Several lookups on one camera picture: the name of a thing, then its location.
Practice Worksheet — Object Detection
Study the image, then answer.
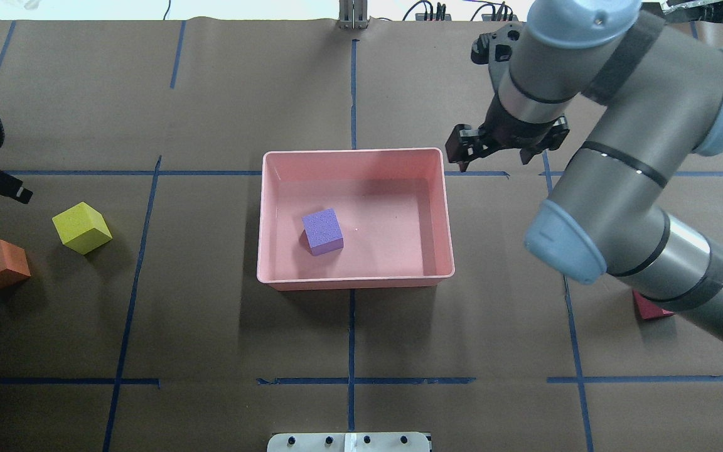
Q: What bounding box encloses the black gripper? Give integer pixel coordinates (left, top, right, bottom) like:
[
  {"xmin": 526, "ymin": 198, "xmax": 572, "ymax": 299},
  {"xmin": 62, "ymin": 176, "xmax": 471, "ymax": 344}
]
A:
[{"xmin": 445, "ymin": 94, "xmax": 570, "ymax": 173}]

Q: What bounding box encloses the purple foam block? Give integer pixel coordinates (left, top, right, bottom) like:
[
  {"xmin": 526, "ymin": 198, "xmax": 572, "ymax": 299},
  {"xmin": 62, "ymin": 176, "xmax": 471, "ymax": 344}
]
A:
[{"xmin": 301, "ymin": 208, "xmax": 345, "ymax": 256}]

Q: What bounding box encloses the white metal base plate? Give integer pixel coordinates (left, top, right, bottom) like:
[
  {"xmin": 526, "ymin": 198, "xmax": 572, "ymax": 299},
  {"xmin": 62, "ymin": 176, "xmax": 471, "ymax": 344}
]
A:
[{"xmin": 266, "ymin": 431, "xmax": 433, "ymax": 451}]

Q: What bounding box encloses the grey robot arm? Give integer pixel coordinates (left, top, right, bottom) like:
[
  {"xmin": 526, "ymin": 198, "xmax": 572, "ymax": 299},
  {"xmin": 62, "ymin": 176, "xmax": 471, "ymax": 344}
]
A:
[{"xmin": 445, "ymin": 1, "xmax": 723, "ymax": 341}]

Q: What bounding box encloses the aluminium frame post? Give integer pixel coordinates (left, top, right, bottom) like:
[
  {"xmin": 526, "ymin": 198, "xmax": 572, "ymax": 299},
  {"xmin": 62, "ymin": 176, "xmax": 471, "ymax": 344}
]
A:
[{"xmin": 338, "ymin": 0, "xmax": 369, "ymax": 30}]

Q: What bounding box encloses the red foam block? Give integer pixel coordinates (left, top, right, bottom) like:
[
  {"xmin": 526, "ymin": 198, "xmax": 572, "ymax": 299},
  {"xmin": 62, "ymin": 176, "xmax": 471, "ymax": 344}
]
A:
[{"xmin": 631, "ymin": 289, "xmax": 675, "ymax": 321}]

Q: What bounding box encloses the pink plastic bin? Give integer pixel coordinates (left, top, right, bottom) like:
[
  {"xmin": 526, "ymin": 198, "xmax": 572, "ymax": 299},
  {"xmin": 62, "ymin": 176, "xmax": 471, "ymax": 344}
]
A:
[{"xmin": 256, "ymin": 148, "xmax": 455, "ymax": 290}]

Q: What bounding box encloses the yellow-green foam block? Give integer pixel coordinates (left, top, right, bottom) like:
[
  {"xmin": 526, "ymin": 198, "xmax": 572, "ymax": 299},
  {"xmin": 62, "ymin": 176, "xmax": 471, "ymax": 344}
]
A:
[{"xmin": 51, "ymin": 202, "xmax": 113, "ymax": 255}]

